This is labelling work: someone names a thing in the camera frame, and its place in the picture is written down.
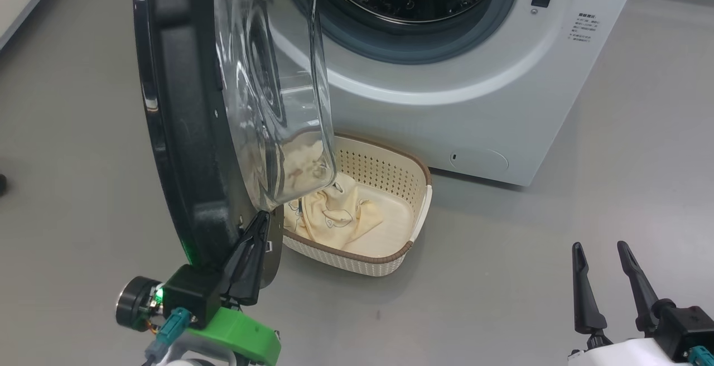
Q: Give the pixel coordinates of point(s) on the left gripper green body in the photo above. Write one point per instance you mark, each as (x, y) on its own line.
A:
(245, 335)

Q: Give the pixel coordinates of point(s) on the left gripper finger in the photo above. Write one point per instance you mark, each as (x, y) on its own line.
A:
(255, 277)
(237, 271)

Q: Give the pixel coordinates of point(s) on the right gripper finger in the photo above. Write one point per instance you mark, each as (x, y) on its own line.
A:
(638, 293)
(585, 299)

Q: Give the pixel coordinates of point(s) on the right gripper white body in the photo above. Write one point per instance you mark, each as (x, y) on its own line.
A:
(625, 355)

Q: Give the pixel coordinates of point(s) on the washing machine glass door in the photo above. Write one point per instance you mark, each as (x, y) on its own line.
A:
(184, 131)

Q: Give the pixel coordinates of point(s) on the white front-load washing machine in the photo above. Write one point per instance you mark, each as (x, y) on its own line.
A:
(474, 104)

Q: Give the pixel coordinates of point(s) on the cream perforated laundry basket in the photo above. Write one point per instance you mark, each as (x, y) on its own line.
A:
(390, 171)

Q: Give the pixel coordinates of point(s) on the oval drain filter cover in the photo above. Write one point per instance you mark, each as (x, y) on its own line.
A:
(479, 160)

